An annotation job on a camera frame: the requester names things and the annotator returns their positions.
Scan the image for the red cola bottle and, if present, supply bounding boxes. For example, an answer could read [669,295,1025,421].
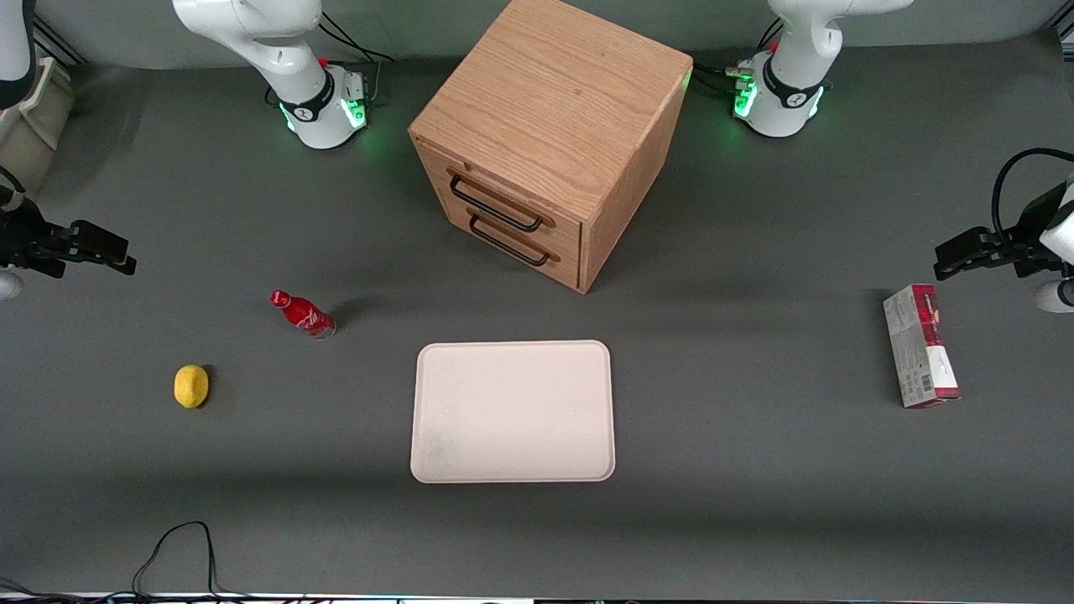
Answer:
[269,289,337,341]

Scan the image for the black left base cables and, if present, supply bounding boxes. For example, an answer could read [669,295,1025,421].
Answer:
[692,17,785,97]

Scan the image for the red and white carton box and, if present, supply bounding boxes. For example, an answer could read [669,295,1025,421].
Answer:
[883,284,962,409]

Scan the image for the black wire drawer handle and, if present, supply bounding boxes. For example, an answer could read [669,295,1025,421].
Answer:
[447,168,556,233]
[467,211,560,268]

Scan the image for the oak wooden drawer cabinet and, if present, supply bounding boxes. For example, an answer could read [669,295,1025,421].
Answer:
[409,0,694,294]

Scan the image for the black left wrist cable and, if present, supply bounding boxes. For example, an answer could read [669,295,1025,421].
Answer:
[992,148,1074,242]

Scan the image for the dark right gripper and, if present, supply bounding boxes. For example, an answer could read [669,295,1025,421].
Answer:
[0,200,138,279]

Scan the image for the dark metal frame rail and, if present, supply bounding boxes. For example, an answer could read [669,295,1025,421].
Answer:
[34,15,86,66]

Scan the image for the yellow lemon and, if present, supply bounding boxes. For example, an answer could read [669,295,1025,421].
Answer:
[174,364,210,410]

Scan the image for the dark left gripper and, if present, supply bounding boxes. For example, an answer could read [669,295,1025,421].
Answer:
[933,226,1049,282]

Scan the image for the beige plastic bin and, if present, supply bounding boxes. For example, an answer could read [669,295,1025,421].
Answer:
[0,57,76,198]

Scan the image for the beige plastic tray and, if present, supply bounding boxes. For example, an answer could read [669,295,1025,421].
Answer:
[410,340,616,484]

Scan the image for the wooden drawer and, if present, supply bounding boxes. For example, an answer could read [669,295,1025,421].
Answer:
[417,141,583,259]
[432,189,583,294]

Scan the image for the black cable loop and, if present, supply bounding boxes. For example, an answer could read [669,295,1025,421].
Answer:
[133,521,221,601]

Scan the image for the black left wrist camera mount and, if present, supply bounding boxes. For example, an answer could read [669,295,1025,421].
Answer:
[1011,180,1068,246]

